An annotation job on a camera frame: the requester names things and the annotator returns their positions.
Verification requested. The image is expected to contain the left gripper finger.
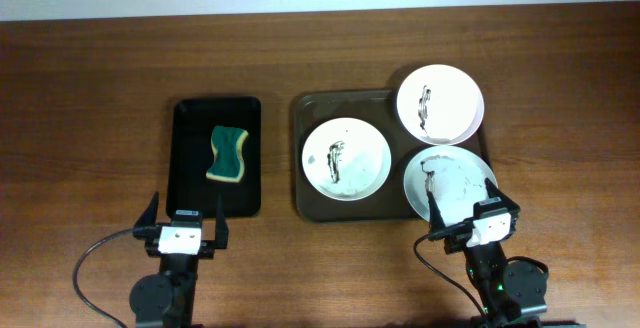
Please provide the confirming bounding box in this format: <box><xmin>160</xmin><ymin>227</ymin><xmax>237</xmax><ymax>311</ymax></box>
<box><xmin>201</xmin><ymin>196</ymin><xmax>229</xmax><ymax>250</ymax></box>
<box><xmin>132</xmin><ymin>192</ymin><xmax>159</xmax><ymax>240</ymax></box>

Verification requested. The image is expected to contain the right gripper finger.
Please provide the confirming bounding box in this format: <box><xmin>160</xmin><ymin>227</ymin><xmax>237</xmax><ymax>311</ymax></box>
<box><xmin>484</xmin><ymin>178</ymin><xmax>519</xmax><ymax>213</ymax></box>
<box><xmin>427</xmin><ymin>191</ymin><xmax>472</xmax><ymax>241</ymax></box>

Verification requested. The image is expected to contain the green yellow sponge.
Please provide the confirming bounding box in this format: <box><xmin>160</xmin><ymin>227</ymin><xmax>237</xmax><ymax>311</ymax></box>
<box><xmin>206</xmin><ymin>126</ymin><xmax>249</xmax><ymax>183</ymax></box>

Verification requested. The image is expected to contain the white plate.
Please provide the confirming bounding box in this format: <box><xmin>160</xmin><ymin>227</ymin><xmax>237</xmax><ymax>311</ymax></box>
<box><xmin>301</xmin><ymin>117</ymin><xmax>392</xmax><ymax>201</ymax></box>
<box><xmin>403</xmin><ymin>146</ymin><xmax>498</xmax><ymax>226</ymax></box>

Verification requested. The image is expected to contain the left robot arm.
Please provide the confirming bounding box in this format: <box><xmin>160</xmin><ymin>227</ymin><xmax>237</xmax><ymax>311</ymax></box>
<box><xmin>129</xmin><ymin>194</ymin><xmax>229</xmax><ymax>328</ymax></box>

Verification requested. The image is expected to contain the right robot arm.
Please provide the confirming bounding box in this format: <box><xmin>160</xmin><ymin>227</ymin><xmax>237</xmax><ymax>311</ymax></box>
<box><xmin>416</xmin><ymin>179</ymin><xmax>549</xmax><ymax>327</ymax></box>

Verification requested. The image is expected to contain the black rectangular tray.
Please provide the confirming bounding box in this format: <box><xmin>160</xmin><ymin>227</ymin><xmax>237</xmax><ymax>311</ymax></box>
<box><xmin>166</xmin><ymin>96</ymin><xmax>261</xmax><ymax>218</ymax></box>

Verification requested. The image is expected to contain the pink plate with stain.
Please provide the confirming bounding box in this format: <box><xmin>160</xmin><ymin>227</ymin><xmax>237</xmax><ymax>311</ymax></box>
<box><xmin>396</xmin><ymin>64</ymin><xmax>484</xmax><ymax>145</ymax></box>

